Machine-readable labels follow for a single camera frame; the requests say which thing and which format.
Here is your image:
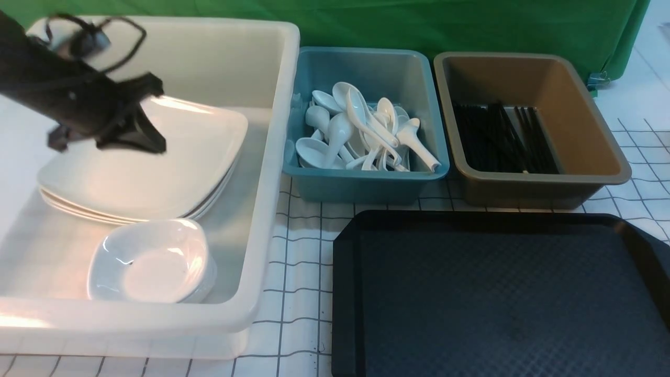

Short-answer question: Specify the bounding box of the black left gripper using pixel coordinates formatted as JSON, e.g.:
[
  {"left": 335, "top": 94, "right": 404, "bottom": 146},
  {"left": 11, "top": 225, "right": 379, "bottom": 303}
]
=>
[{"left": 47, "top": 72, "right": 165, "bottom": 154}]

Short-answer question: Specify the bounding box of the large white square plate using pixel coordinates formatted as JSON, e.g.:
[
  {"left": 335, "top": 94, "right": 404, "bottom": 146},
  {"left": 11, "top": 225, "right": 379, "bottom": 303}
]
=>
[{"left": 37, "top": 96, "right": 249, "bottom": 225}]

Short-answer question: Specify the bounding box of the white bowl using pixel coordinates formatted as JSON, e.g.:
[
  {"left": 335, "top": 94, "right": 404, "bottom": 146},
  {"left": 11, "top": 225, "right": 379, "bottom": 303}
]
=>
[
  {"left": 178, "top": 255, "right": 218, "bottom": 304},
  {"left": 87, "top": 218, "right": 213, "bottom": 304}
]

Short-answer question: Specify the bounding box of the white ceramic spoon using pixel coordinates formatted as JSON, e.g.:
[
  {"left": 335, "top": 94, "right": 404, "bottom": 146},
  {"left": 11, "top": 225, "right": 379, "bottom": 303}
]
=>
[{"left": 332, "top": 82, "right": 409, "bottom": 172}]

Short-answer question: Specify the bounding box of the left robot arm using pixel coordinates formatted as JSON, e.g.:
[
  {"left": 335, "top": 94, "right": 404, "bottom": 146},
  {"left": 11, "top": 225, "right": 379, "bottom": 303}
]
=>
[{"left": 2, "top": 14, "right": 166, "bottom": 153}]

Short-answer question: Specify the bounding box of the top white plate in tub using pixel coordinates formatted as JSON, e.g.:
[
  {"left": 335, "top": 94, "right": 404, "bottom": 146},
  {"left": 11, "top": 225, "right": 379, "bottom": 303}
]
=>
[{"left": 39, "top": 158, "right": 239, "bottom": 225}]

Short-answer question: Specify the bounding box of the white plate in tub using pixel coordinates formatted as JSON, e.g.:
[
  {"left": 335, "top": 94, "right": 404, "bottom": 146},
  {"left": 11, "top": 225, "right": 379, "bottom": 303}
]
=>
[
  {"left": 40, "top": 176, "right": 231, "bottom": 225},
  {"left": 39, "top": 158, "right": 239, "bottom": 225}
]

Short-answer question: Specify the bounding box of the lower white plate in tub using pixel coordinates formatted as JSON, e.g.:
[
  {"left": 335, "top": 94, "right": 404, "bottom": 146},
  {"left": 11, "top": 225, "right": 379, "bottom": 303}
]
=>
[{"left": 40, "top": 176, "right": 231, "bottom": 225}]

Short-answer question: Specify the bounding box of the white bowl in tub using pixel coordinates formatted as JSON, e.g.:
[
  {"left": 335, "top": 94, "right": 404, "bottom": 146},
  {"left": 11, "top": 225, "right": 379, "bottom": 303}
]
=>
[{"left": 178, "top": 255, "right": 218, "bottom": 304}]

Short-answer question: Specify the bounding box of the white spoon front left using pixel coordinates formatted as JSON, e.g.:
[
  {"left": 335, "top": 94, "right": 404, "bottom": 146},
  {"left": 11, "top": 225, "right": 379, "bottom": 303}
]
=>
[{"left": 295, "top": 138, "right": 345, "bottom": 170}]

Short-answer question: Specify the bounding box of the large white plastic tub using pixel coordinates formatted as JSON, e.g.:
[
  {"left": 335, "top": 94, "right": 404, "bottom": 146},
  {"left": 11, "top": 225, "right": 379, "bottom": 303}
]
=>
[{"left": 2, "top": 16, "right": 300, "bottom": 360}]

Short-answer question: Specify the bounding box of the white spoon far left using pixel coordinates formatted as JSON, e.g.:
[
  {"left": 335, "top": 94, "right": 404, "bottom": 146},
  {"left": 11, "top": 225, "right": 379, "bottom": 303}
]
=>
[{"left": 305, "top": 105, "right": 355, "bottom": 163}]

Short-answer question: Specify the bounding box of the white grid tablecloth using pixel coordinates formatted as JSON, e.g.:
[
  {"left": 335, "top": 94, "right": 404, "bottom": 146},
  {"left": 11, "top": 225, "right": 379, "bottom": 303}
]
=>
[{"left": 2, "top": 119, "right": 668, "bottom": 376}]

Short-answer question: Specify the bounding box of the teal plastic bin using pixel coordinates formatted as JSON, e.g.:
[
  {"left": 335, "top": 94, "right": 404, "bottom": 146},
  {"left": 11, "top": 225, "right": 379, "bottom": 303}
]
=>
[{"left": 283, "top": 46, "right": 450, "bottom": 205}]

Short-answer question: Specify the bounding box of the black serving tray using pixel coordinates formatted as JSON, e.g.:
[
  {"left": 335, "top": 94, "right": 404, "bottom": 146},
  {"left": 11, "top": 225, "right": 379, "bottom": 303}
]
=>
[{"left": 331, "top": 210, "right": 669, "bottom": 376}]

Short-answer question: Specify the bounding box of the pile of black chopsticks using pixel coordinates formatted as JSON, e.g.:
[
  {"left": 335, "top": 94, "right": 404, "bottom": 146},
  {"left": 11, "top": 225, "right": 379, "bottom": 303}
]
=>
[{"left": 452, "top": 101, "right": 560, "bottom": 174}]

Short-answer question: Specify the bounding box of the brown plastic bin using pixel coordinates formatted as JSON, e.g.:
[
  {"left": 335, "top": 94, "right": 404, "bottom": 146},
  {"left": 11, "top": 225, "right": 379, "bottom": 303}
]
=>
[{"left": 433, "top": 52, "right": 632, "bottom": 210}]

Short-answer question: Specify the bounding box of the metal binder clip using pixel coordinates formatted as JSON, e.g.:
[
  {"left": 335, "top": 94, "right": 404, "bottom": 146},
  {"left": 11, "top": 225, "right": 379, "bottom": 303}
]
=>
[{"left": 586, "top": 71, "right": 612, "bottom": 92}]

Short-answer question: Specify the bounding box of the green cloth backdrop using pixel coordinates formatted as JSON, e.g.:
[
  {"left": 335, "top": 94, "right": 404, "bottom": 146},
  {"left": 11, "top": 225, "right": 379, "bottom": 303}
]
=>
[{"left": 2, "top": 1, "right": 649, "bottom": 79}]

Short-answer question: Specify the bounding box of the black cable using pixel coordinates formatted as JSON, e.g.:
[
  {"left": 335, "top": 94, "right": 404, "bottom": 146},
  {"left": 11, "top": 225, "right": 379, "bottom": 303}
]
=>
[{"left": 44, "top": 13, "right": 147, "bottom": 74}]

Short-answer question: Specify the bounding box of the white spoon right handle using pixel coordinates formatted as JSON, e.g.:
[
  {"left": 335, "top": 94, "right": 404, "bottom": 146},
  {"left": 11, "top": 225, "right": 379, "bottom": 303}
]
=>
[{"left": 396, "top": 118, "right": 441, "bottom": 173}]

